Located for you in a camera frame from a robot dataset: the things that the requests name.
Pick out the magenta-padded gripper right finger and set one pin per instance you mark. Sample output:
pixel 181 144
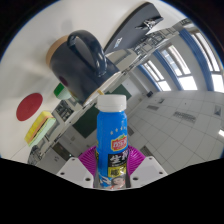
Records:
pixel 148 170

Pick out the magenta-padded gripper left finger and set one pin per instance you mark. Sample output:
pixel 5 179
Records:
pixel 74 171

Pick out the blue drink bottle white cap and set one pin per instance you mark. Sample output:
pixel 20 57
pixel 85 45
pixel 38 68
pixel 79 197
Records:
pixel 112 133

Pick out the green chalkboard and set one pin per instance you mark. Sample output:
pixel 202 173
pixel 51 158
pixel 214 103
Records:
pixel 86 121

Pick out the yellow and green sponge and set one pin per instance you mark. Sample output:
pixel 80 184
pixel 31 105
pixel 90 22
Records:
pixel 38 130

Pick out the classroom chairs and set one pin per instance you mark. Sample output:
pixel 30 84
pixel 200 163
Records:
pixel 65 110

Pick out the ceiling lights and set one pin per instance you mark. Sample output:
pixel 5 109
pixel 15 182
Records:
pixel 185 116

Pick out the flat round red coaster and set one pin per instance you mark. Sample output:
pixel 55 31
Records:
pixel 29 106

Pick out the dark blue mug cork base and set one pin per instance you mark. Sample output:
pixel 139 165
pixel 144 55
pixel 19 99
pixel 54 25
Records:
pixel 76 70

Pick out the classroom windows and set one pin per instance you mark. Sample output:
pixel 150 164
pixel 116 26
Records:
pixel 180 63

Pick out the blue window curtains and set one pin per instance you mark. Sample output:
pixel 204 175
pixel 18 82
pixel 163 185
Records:
pixel 196 60

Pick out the bunch of keys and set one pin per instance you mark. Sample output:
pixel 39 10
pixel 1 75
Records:
pixel 147 23

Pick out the dark flat laptop sleeve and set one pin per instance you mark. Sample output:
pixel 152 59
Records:
pixel 133 23

